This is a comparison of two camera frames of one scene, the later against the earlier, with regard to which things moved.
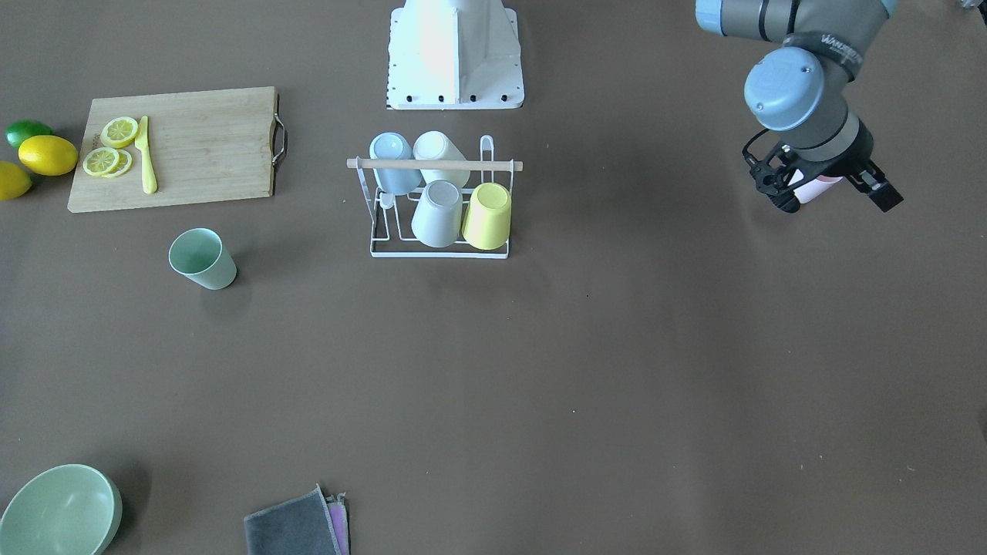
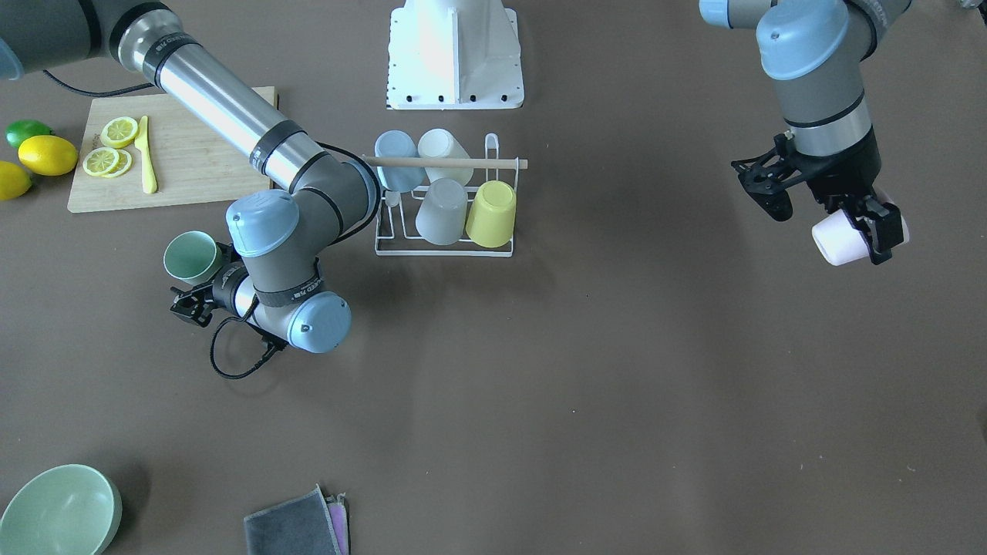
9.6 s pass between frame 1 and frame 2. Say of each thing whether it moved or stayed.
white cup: stayed
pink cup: moved
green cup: stayed
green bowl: stayed
